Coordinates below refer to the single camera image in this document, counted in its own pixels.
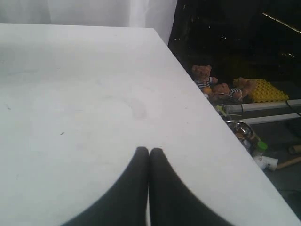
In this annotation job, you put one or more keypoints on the white frame rail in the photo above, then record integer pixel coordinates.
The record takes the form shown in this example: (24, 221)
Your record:
(262, 106)
(270, 119)

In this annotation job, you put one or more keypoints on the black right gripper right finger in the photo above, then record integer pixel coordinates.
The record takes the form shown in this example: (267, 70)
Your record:
(171, 202)

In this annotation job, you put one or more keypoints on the white plastic tube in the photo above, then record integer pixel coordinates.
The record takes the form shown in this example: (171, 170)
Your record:
(265, 162)

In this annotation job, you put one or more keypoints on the green capped bottle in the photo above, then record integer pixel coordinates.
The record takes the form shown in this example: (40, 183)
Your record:
(259, 149)

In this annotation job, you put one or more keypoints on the white frame rail upper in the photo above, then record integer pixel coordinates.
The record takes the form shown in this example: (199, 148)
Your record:
(262, 106)

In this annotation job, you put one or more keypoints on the upright teddy bear striped shirt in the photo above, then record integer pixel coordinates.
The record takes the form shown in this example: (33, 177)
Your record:
(203, 79)

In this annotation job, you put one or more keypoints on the yellow grid foam mat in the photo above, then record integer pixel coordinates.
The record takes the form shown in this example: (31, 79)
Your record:
(265, 92)

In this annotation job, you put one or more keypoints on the lying teddy bear striped shirt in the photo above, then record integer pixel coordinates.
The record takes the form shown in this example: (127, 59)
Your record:
(223, 91)

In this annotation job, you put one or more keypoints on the wooden stick handle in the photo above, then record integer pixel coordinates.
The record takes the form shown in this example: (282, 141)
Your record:
(288, 163)

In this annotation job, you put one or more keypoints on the white frame rail lower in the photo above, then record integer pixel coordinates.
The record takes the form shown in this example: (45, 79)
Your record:
(270, 119)

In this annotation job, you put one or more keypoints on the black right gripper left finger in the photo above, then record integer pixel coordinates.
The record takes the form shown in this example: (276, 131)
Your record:
(125, 203)

